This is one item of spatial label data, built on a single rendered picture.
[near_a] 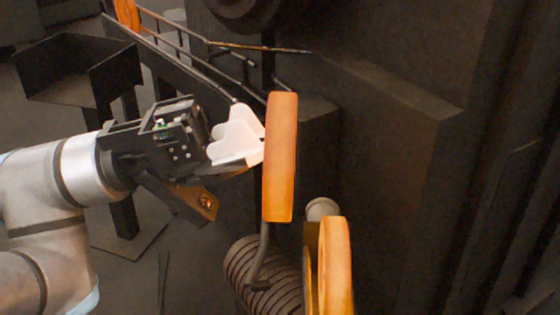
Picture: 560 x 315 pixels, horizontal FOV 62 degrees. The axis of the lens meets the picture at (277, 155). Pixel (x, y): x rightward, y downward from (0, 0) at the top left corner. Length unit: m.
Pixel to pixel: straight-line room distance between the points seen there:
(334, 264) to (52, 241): 0.35
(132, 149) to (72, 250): 0.15
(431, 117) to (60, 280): 0.55
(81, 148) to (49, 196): 0.07
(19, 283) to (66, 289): 0.07
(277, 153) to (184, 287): 1.16
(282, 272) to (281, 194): 0.44
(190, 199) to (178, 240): 1.16
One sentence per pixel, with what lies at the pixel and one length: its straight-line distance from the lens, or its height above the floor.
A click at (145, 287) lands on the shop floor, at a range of 1.63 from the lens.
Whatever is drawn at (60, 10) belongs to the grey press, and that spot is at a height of 0.11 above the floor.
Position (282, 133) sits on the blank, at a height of 0.97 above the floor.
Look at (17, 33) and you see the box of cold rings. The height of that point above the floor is 0.18.
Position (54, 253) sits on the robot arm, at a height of 0.82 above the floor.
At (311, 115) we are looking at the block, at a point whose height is 0.80.
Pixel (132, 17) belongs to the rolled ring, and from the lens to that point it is 1.81.
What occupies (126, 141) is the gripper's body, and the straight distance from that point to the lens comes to 0.55.
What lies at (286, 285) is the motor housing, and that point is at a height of 0.53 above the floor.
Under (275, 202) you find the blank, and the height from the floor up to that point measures 0.90.
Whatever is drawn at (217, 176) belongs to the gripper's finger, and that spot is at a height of 0.90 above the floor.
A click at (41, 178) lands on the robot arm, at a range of 0.61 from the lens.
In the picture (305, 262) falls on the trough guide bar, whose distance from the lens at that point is 0.73.
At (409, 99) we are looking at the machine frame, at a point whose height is 0.87.
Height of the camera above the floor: 1.23
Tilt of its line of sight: 36 degrees down
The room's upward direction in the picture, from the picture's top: straight up
